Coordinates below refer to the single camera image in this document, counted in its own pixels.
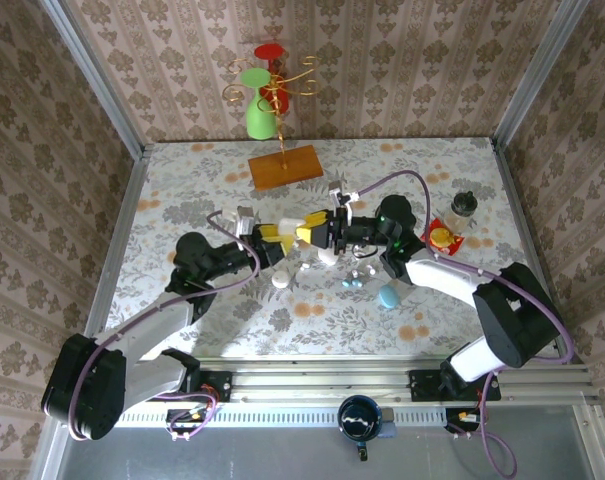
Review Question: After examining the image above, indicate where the blue oval earbud case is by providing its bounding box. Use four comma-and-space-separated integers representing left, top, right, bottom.
377, 284, 401, 310

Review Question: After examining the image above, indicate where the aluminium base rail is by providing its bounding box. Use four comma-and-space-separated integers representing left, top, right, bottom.
51, 355, 601, 406

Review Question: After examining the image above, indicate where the small dark jar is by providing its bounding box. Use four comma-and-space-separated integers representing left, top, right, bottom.
446, 191, 479, 235

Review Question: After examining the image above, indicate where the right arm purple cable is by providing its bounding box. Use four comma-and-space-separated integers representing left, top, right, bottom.
349, 169, 576, 476

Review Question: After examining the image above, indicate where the wooden stand with wire tree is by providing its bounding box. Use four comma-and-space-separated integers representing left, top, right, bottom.
221, 54, 326, 192

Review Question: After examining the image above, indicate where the green plastic wine glass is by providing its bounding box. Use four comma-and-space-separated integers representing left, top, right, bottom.
238, 67, 276, 141

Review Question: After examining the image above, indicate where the aluminium table side rail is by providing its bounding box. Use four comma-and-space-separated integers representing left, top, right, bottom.
29, 144, 153, 480
489, 137, 586, 366

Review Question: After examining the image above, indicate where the grey metal sheet panel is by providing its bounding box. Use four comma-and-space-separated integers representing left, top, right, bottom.
31, 424, 603, 480

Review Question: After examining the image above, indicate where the white rounded square earbud case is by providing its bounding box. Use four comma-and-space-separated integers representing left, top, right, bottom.
276, 217, 306, 249

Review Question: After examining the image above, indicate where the red plastic wine glass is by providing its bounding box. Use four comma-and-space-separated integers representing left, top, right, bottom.
254, 42, 291, 116

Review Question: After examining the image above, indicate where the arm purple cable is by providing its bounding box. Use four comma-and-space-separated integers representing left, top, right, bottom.
349, 169, 576, 476
67, 208, 262, 442

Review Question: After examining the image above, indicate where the slotted metal cable tray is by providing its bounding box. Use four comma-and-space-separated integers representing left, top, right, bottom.
114, 407, 456, 429

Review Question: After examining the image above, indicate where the small grey box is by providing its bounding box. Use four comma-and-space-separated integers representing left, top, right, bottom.
380, 407, 398, 440

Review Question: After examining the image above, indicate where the aluminium frame post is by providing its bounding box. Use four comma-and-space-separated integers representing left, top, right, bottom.
491, 0, 586, 151
39, 0, 148, 160

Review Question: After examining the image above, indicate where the dark blue mug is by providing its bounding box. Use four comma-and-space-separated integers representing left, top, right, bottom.
336, 394, 383, 462

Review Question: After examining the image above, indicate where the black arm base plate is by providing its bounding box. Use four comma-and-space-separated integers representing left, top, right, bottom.
181, 370, 233, 404
409, 368, 502, 404

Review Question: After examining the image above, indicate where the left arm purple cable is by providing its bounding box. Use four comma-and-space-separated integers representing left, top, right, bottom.
67, 208, 262, 442

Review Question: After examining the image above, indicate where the red yellow snack packet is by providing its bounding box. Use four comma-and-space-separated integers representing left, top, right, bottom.
420, 217, 466, 256

